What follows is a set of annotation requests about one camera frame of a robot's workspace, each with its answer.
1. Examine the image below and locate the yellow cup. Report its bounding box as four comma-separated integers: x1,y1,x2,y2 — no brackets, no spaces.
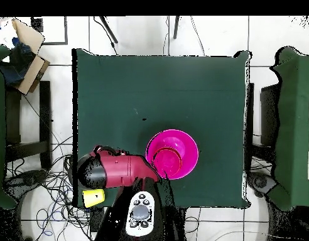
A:
82,188,106,209

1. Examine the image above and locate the small red-orange bowl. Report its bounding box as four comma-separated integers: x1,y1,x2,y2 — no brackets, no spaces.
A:
151,146,183,177

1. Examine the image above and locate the small crimson bowl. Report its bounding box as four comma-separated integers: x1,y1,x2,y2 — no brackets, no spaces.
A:
153,148,182,178

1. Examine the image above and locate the large pink bowl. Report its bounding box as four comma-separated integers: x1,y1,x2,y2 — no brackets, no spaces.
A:
145,129,200,181

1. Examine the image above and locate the black power brick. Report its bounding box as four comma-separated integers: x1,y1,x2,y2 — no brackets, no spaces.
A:
90,207,105,233

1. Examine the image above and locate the grey base with black knob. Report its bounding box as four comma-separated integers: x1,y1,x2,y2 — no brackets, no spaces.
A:
247,171,277,198
8,169,48,193

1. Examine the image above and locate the dark green table cloth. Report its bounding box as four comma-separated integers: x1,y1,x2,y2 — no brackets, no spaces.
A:
72,48,252,209

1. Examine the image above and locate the cardboard box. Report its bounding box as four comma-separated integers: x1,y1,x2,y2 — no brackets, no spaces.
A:
0,18,51,96

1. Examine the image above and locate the black tripod leg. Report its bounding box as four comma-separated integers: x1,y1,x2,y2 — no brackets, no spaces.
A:
99,16,119,44
173,16,181,40

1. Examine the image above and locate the dark blue cloth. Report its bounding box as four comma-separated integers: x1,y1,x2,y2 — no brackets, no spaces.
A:
0,37,36,86

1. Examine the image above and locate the tangle of cables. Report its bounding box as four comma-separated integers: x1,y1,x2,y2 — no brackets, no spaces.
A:
6,135,95,241

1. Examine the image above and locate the black rectangular frame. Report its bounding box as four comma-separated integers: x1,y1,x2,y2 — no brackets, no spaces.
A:
31,16,68,46

